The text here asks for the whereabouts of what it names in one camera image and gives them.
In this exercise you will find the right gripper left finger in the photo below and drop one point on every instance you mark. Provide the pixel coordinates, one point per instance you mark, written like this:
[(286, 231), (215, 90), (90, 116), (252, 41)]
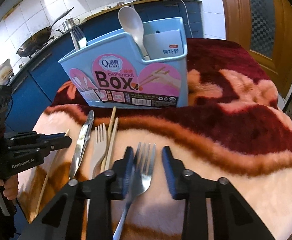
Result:
[(123, 170)]

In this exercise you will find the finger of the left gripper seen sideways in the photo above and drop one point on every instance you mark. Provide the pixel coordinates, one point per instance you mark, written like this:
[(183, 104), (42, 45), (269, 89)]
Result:
[(51, 142)]

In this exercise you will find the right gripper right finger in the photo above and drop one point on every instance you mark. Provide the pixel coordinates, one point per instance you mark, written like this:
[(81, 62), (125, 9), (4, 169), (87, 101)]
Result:
[(177, 177)]

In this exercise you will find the bamboo chopstick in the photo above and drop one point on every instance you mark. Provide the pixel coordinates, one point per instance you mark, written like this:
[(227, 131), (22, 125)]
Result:
[(109, 131), (55, 175)]

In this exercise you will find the steel fork plain handle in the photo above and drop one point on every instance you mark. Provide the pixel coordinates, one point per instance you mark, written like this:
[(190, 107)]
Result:
[(140, 181)]

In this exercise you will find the beige plastic fork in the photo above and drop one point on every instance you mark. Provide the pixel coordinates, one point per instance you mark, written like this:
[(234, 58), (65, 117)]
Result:
[(99, 149)]

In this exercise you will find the steel table knife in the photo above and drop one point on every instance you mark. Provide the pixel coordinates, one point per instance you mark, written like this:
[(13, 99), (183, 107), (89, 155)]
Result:
[(83, 139)]

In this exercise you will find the white chopstick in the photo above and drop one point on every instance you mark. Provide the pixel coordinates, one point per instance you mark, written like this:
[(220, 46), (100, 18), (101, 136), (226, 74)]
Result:
[(111, 145)]

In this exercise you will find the steel fork ornate handle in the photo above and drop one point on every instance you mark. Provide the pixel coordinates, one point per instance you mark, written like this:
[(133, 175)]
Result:
[(78, 38)]

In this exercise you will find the grey spoon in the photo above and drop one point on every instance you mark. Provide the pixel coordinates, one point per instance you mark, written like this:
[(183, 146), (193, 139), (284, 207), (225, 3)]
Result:
[(132, 24)]

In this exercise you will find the person's left hand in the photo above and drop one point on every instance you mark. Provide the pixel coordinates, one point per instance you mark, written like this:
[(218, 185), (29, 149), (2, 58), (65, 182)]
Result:
[(10, 187)]

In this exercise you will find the white pot on stove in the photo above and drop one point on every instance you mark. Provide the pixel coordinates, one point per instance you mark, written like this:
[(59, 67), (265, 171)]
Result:
[(6, 72)]

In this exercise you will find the red pink floral blanket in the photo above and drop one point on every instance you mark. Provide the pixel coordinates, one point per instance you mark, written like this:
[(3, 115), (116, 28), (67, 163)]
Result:
[(232, 127)]

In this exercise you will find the black wok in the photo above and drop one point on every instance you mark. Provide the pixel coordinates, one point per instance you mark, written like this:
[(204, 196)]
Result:
[(36, 41)]

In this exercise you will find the light blue chopsticks box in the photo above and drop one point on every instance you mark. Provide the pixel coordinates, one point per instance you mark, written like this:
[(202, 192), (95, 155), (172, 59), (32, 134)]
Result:
[(110, 71)]

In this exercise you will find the small steel kettle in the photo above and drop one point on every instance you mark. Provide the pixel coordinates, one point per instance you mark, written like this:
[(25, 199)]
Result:
[(69, 24)]

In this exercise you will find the white paper insert card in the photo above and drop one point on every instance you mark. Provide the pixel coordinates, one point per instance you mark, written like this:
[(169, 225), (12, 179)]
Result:
[(164, 44)]

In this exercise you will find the wooden door with glass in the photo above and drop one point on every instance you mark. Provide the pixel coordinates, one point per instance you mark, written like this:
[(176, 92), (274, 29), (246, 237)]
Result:
[(264, 29)]

